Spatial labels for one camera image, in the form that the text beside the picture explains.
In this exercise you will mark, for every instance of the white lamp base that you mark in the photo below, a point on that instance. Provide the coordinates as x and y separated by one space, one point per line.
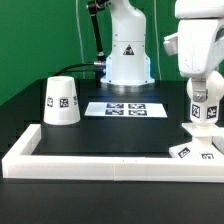
207 143

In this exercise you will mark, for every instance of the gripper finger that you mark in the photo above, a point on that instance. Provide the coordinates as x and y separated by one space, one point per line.
199 89

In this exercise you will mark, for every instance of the white sheet with markers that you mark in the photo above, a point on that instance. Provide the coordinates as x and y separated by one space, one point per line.
142 110

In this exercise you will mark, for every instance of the white U-shaped fence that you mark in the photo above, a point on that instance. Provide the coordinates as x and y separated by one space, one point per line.
21 162

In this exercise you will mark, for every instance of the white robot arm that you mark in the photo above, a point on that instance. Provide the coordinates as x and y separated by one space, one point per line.
128 66

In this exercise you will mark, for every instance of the white lamp bulb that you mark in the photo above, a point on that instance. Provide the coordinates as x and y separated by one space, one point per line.
206 113

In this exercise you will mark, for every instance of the white lamp shade cone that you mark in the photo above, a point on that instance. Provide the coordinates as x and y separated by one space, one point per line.
61 102

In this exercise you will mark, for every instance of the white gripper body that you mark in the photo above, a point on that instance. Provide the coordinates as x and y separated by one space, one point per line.
199 44

